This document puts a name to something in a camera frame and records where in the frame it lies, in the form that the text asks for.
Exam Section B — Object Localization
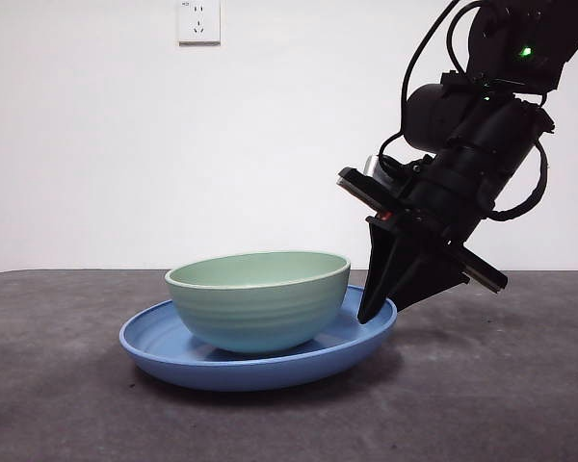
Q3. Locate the green ribbed bowl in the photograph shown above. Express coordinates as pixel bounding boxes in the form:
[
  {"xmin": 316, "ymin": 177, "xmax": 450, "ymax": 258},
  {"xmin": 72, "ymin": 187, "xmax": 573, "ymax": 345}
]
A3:
[{"xmin": 164, "ymin": 250, "xmax": 353, "ymax": 356}]

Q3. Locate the blue shallow plate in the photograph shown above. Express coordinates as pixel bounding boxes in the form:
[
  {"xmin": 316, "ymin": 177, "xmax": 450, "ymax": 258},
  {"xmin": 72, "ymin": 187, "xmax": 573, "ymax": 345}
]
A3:
[{"xmin": 118, "ymin": 284, "xmax": 399, "ymax": 393}]

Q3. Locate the right wrist grey camera box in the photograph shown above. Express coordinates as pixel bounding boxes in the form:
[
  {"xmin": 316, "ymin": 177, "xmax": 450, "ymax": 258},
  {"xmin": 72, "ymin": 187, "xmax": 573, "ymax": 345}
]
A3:
[{"xmin": 364, "ymin": 152, "xmax": 401, "ymax": 192}]

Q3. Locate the black looped wrist cable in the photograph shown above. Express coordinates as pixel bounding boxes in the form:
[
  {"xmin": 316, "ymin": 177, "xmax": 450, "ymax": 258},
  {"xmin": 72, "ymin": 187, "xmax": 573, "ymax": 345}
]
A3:
[{"xmin": 490, "ymin": 137, "xmax": 551, "ymax": 220}]

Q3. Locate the long black arm cable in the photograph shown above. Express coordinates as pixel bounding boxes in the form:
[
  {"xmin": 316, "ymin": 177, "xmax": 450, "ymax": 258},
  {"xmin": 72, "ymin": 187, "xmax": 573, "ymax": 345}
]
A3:
[{"xmin": 378, "ymin": 0, "xmax": 483, "ymax": 169}]

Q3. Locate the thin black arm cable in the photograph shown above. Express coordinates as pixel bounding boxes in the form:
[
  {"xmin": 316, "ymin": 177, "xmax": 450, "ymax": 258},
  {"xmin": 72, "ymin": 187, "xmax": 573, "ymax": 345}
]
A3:
[{"xmin": 445, "ymin": 1, "xmax": 486, "ymax": 77}]

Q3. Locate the white wall socket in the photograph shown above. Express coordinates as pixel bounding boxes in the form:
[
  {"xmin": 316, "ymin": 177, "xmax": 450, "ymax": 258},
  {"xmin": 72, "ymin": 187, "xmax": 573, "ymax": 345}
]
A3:
[{"xmin": 177, "ymin": 0, "xmax": 223, "ymax": 48}]

